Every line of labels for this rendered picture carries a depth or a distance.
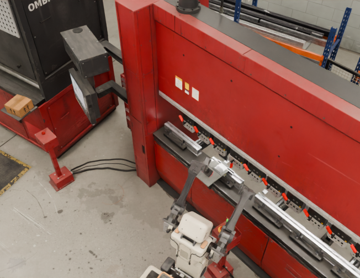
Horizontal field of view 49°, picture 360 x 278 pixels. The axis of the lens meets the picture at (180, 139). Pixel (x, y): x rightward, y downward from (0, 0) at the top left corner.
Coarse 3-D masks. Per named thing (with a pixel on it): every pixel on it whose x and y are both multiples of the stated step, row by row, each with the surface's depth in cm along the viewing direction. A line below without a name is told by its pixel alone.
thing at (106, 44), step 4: (104, 40) 387; (104, 44) 382; (108, 44) 382; (104, 48) 382; (108, 48) 378; (112, 48) 378; (116, 48) 378; (108, 52) 383; (112, 52) 383; (116, 52) 373; (120, 52) 373; (112, 56) 379; (116, 56) 379; (120, 56) 369; (120, 60) 375
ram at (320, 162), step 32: (160, 32) 331; (160, 64) 356; (192, 64) 320; (224, 64) 290; (224, 96) 309; (256, 96) 281; (224, 128) 331; (256, 128) 299; (288, 128) 273; (320, 128) 250; (256, 160) 319; (288, 160) 290; (320, 160) 265; (352, 160) 244; (320, 192) 281; (352, 192) 257; (352, 224) 273
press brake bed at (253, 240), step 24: (168, 168) 430; (168, 192) 466; (192, 192) 415; (216, 192) 374; (216, 216) 400; (240, 216) 363; (240, 240) 388; (264, 240) 352; (264, 264) 374; (288, 264) 342
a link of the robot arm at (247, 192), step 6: (246, 192) 297; (252, 192) 298; (246, 198) 296; (240, 204) 295; (240, 210) 294; (234, 216) 293; (234, 222) 292; (222, 228) 292; (228, 228) 291; (234, 228) 292; (234, 234) 291; (228, 240) 289
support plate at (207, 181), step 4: (212, 164) 370; (216, 164) 370; (200, 172) 364; (216, 172) 364; (224, 172) 364; (196, 176) 361; (200, 176) 361; (204, 176) 361; (212, 176) 361; (216, 176) 361; (220, 176) 361; (200, 180) 358; (204, 180) 357; (208, 180) 357; (212, 180) 357; (208, 184) 354
